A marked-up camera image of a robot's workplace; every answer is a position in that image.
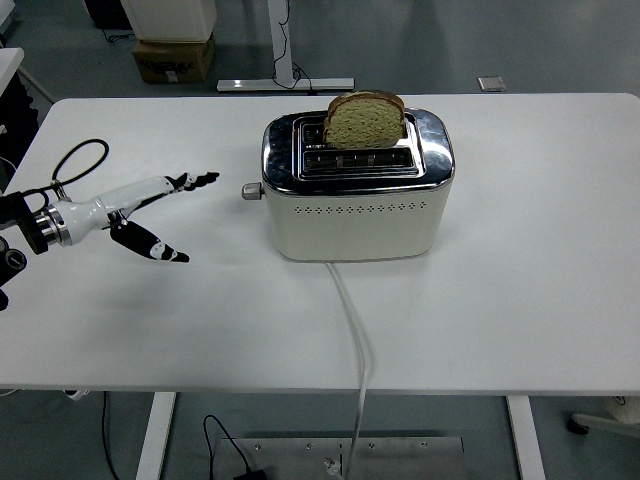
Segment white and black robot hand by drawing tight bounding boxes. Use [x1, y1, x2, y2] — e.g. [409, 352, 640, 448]
[52, 171, 221, 265]

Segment white toaster with chrome lid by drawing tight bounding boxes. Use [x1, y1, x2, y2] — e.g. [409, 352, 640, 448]
[260, 107, 457, 264]

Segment black ridged foam panel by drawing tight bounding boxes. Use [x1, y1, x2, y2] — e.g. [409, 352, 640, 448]
[0, 74, 42, 194]

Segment brown cardboard box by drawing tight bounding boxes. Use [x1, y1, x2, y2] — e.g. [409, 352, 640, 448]
[132, 33, 217, 84]

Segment white side table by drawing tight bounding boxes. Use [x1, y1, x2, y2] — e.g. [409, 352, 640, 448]
[0, 47, 55, 105]

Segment large white box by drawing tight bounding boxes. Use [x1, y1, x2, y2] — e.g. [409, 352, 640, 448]
[119, 0, 219, 43]

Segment black box on floor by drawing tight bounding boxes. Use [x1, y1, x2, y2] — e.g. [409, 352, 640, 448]
[83, 0, 134, 30]

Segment white T-shaped stand leg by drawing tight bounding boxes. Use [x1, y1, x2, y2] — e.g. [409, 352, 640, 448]
[216, 0, 356, 94]

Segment white table leg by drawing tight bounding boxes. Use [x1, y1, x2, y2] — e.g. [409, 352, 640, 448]
[134, 391, 177, 480]
[504, 395, 547, 480]

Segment brown bread slice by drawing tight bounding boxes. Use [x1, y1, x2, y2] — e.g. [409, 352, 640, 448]
[322, 89, 406, 150]

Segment grey metal plate with screws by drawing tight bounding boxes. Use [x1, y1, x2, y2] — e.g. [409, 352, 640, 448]
[219, 435, 465, 480]

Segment white chair base with caster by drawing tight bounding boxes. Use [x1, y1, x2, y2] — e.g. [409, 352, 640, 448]
[567, 394, 640, 441]

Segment short black floor cable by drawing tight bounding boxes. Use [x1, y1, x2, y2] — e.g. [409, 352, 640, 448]
[101, 28, 136, 46]

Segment black cable on stand leg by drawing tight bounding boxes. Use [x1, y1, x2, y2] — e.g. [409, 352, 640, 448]
[271, 0, 319, 95]

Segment thin black hanging cable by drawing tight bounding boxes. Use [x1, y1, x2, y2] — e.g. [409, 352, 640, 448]
[101, 391, 124, 480]

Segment white toaster power cable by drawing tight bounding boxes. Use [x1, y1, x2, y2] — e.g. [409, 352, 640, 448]
[322, 262, 375, 476]

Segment black cable with power adapter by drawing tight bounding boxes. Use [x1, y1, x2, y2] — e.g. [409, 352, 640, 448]
[202, 413, 269, 480]

